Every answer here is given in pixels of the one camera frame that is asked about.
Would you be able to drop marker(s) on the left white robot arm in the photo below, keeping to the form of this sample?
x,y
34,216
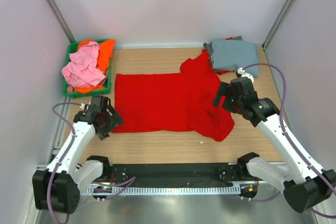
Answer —
x,y
58,187

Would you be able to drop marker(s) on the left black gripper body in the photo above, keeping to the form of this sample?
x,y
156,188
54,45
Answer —
x,y
107,118

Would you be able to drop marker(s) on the folded dark grey t-shirt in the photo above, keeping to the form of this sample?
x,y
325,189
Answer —
x,y
222,53

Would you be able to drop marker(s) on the orange t-shirt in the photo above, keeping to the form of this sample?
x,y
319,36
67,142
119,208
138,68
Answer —
x,y
103,61

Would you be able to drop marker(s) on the slotted cable duct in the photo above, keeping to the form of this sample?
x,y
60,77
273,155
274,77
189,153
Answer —
x,y
97,191

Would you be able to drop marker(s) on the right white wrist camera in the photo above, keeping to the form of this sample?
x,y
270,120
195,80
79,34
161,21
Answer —
x,y
240,72

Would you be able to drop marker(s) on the green plastic bin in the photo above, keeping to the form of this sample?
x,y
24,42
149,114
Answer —
x,y
68,90

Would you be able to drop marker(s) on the pink t-shirt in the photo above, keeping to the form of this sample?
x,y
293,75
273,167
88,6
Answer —
x,y
82,71

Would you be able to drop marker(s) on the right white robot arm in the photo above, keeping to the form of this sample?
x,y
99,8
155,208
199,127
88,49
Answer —
x,y
305,183

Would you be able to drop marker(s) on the left aluminium corner post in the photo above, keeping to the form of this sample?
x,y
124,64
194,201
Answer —
x,y
60,19

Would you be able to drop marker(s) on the folded grey-blue t-shirt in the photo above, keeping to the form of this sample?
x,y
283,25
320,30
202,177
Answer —
x,y
247,54

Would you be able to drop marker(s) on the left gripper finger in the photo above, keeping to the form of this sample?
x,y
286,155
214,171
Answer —
x,y
115,118
102,132

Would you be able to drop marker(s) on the right aluminium corner post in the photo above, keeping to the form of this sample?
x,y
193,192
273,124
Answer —
x,y
279,19

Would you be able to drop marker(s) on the aluminium corner post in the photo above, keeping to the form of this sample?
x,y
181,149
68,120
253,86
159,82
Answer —
x,y
279,19
60,19

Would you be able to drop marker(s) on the red t-shirt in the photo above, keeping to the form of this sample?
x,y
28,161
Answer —
x,y
178,102
223,72

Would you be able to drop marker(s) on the folded red t-shirt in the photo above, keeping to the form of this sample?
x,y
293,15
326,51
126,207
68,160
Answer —
x,y
223,72

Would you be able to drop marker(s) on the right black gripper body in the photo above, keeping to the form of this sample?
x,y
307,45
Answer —
x,y
232,103

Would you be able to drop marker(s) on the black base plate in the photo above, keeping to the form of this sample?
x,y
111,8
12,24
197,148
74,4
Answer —
x,y
192,175

